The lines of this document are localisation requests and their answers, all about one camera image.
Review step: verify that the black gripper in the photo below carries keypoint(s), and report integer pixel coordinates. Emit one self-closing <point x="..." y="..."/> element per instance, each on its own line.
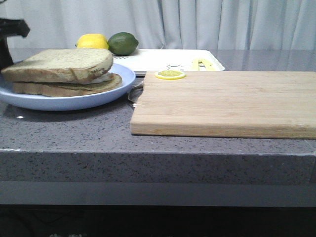
<point x="10" y="28"/>

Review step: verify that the light blue round plate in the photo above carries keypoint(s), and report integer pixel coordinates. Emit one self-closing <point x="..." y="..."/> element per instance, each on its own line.
<point x="43" y="103"/>

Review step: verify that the bread slice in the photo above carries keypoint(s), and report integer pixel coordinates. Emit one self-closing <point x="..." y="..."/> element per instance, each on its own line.
<point x="66" y="89"/>
<point x="78" y="65"/>

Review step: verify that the fried egg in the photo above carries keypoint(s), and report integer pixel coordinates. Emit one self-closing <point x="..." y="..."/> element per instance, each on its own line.
<point x="104" y="77"/>

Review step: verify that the white rectangular tray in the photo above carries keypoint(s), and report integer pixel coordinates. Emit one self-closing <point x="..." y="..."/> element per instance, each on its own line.
<point x="143" y="60"/>

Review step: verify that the yellow lemon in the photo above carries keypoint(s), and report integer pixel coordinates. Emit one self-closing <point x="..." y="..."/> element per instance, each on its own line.
<point x="94" y="40"/>

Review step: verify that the green lime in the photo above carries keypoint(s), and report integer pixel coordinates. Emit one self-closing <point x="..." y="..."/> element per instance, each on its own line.
<point x="122" y="44"/>

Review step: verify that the white curtain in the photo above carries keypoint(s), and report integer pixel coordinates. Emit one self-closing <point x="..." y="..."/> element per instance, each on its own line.
<point x="169" y="24"/>

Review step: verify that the lemon slice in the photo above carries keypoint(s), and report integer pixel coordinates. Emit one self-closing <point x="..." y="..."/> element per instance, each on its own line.
<point x="170" y="74"/>

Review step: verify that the yellow plastic fork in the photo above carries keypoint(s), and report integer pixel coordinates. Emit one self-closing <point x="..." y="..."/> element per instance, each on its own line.
<point x="195" y="65"/>

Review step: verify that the yellow plastic knife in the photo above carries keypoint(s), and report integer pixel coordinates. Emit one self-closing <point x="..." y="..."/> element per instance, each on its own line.
<point x="207" y="64"/>

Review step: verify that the wooden cutting board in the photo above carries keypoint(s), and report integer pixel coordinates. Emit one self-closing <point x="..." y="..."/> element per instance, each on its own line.
<point x="257" y="104"/>

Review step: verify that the metal cutting board handle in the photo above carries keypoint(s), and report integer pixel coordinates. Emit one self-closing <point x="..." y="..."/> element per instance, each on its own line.
<point x="135" y="93"/>

